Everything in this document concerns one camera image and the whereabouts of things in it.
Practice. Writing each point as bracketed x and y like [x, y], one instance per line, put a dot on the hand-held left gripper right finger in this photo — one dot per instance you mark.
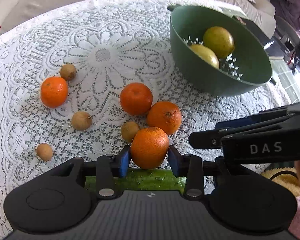
[173, 161]

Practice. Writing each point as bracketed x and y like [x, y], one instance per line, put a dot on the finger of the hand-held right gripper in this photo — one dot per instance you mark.
[233, 123]
[205, 141]

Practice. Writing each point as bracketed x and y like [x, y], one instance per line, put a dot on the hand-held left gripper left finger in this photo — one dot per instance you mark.
[124, 161]

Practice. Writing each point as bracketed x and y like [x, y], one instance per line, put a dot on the orange tangerine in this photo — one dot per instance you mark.
[54, 92]
[164, 117]
[136, 98]
[150, 147]

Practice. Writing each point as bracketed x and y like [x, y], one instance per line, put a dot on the brown longan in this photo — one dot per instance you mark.
[81, 121]
[128, 131]
[44, 151]
[68, 71]

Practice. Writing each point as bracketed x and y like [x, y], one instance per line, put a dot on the green colander bowl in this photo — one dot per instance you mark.
[190, 65]

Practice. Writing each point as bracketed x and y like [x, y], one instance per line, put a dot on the green cucumber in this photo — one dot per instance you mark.
[150, 180]

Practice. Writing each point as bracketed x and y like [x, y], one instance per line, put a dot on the yellow fluffy cushion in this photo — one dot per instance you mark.
[285, 186]

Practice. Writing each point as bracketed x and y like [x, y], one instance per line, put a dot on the yellow-green pear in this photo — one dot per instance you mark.
[205, 56]
[218, 42]

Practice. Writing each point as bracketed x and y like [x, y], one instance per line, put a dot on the black notebook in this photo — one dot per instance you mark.
[257, 28]

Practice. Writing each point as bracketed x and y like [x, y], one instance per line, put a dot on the grey chair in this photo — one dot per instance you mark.
[287, 30]

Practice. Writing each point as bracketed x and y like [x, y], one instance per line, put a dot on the white lace tablecloth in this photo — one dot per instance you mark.
[95, 55]

